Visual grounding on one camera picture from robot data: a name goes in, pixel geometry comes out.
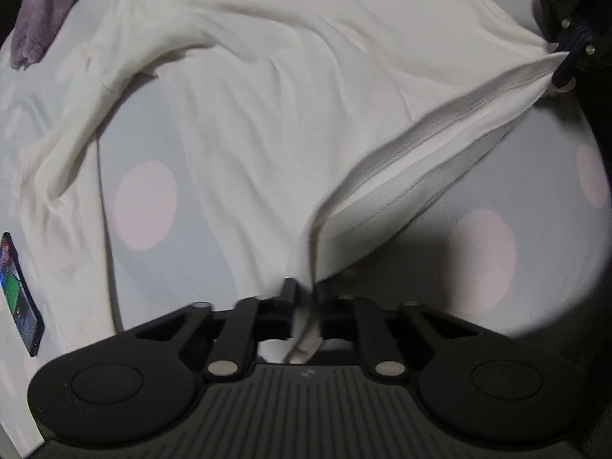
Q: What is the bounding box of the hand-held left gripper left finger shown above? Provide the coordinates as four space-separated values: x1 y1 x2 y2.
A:
129 277 299 378

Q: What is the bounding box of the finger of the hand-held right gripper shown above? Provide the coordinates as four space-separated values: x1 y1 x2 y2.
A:
555 33 612 99
538 0 586 53

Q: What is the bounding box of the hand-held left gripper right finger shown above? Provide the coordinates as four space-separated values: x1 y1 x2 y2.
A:
316 281 483 378

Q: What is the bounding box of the white shirt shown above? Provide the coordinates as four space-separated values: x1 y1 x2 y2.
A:
12 0 575 364

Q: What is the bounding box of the grey polka dot bed sheet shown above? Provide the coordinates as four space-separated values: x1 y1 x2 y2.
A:
0 0 612 459

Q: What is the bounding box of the black smartphone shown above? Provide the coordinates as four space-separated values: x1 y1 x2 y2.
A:
0 232 46 358

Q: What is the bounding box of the purple fleece garment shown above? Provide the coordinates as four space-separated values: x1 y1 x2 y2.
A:
10 0 103 70

